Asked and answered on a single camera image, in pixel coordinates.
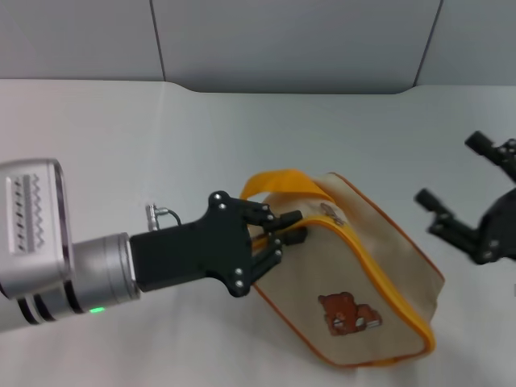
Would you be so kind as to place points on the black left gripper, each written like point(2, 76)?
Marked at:
point(193, 254)

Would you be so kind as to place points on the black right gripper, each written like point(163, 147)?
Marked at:
point(500, 234)

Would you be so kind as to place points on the beige food bag yellow trim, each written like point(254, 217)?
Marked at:
point(363, 282)

